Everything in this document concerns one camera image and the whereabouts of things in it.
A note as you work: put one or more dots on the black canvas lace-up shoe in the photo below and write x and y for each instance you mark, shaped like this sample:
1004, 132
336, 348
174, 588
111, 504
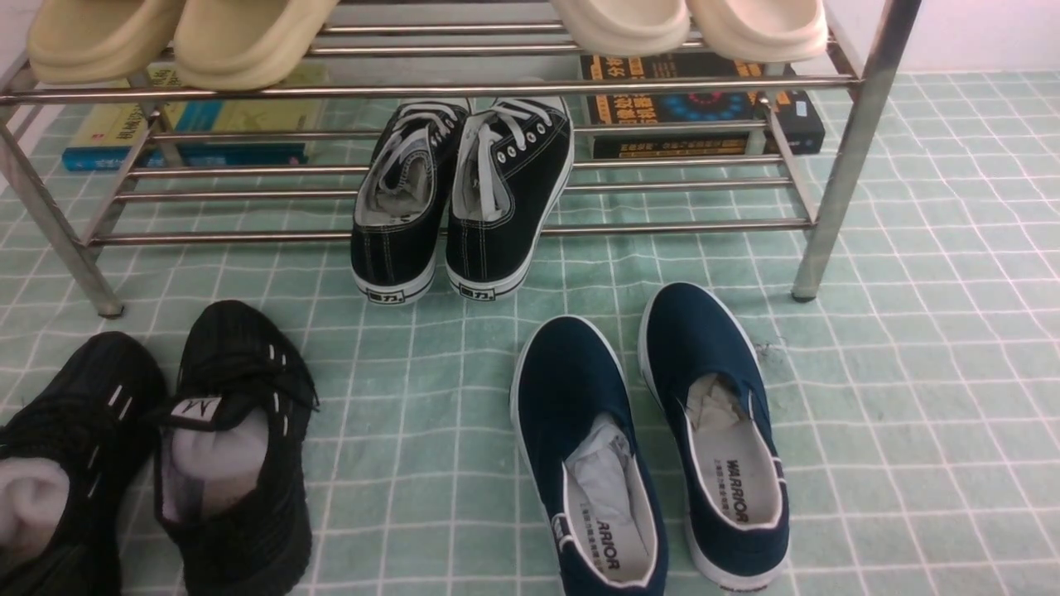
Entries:
402, 198
514, 160

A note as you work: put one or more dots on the black canvas lace-up shoe left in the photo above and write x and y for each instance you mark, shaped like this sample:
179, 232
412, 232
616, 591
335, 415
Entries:
402, 198

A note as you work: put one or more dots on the navy slip-on shoe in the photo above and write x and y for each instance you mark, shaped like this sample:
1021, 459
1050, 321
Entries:
703, 371
570, 410

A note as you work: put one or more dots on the cream slipper inner right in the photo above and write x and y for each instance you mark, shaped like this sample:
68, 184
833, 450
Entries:
625, 28

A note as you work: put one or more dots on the tan slipper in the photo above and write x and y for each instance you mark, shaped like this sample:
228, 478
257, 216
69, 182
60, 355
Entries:
85, 42
245, 45

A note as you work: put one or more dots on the green checkered floor mat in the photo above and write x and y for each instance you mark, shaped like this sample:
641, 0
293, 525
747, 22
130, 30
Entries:
914, 403

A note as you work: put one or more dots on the yellow and blue book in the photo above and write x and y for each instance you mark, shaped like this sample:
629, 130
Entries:
103, 140

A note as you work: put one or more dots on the navy slip-on shoe left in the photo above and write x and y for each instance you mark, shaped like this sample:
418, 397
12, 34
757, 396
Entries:
570, 410

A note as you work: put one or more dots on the silver metal shoe rack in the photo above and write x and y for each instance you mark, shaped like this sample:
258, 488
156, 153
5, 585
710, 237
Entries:
868, 85

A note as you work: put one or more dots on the black canvas lace-up shoe right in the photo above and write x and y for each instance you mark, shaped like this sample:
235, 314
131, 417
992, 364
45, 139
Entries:
514, 160

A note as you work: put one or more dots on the navy slip-on shoe right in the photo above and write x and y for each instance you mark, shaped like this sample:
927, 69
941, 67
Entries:
703, 371

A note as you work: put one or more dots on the black knit sneaker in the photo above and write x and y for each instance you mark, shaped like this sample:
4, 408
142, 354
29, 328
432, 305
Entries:
67, 459
229, 486

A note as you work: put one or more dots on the black book with orange text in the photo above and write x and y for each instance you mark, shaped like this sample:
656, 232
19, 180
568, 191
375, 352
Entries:
679, 117

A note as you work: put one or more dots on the cream slipper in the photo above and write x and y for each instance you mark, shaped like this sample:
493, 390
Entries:
766, 32
625, 28

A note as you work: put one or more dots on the tan slipper far left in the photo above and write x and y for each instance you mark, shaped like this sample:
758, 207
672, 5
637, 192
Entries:
85, 42

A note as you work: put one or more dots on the cream slipper far right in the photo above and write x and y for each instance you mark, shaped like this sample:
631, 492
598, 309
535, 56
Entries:
766, 32

